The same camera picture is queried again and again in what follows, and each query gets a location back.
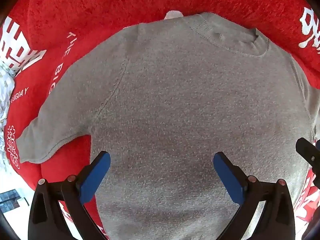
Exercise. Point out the red printed blanket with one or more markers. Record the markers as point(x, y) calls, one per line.
point(87, 12)

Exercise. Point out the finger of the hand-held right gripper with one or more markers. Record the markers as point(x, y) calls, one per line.
point(308, 152)

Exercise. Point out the white floral bedsheet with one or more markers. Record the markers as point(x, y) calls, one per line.
point(5, 85)

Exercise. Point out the grey knit sweater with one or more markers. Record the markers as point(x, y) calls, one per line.
point(180, 105)

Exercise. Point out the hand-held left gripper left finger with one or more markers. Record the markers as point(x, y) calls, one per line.
point(94, 176)

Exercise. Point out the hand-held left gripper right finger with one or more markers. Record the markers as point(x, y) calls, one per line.
point(228, 177)

